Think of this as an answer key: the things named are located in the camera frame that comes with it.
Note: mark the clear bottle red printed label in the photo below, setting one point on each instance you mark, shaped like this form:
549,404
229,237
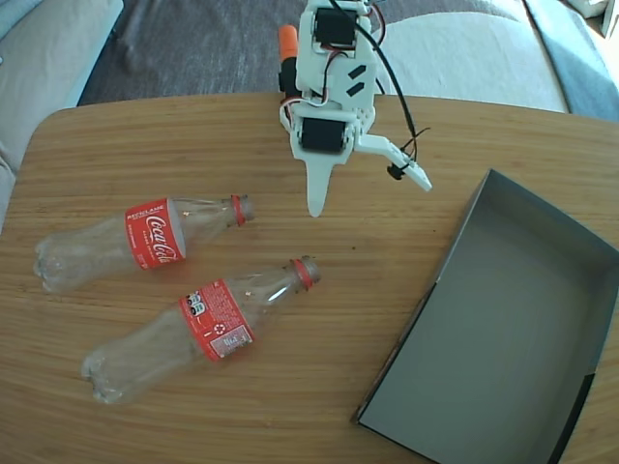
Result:
217,319

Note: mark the grey cardboard box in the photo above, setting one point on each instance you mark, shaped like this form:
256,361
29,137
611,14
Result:
508,314

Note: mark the orange black clamp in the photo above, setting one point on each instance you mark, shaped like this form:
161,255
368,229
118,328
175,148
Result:
288,41

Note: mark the white cushioned seat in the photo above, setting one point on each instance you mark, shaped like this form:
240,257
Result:
459,63

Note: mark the blue grey blanket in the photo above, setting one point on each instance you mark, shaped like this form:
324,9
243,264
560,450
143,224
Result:
580,58

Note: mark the light grey sofa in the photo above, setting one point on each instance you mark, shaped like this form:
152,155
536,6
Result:
48,72

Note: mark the flat white camera plate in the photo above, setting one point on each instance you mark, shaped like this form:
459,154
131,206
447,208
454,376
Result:
382,145

